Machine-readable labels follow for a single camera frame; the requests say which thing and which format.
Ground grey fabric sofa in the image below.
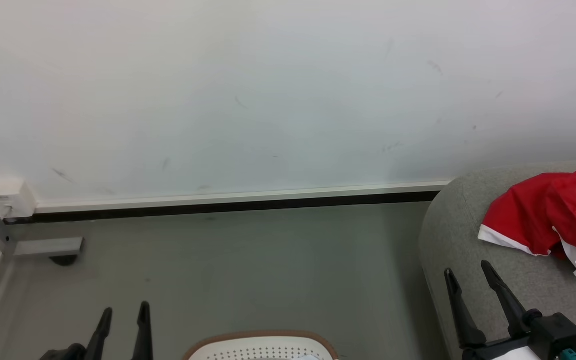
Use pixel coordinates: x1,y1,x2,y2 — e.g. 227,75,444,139
418,160,576,360

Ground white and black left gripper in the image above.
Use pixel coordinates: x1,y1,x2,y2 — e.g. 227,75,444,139
39,301,154,360

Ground black baseboard strip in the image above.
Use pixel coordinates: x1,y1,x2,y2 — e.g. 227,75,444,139
4,191,441,225

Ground red and white jersey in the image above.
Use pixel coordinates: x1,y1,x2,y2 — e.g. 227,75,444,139
477,169,576,292

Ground white perforated laundry basket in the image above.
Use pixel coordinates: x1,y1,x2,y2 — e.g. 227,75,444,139
182,330,341,360

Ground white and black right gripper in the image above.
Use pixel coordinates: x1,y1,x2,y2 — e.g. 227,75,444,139
444,260,576,360

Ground white wall trim rail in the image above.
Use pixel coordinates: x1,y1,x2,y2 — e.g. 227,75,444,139
35,180,455,215

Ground white wall junction box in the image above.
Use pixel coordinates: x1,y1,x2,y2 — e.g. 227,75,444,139
0,178,37,220

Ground grey metal frame bar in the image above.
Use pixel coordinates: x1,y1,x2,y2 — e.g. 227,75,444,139
0,179,85,258

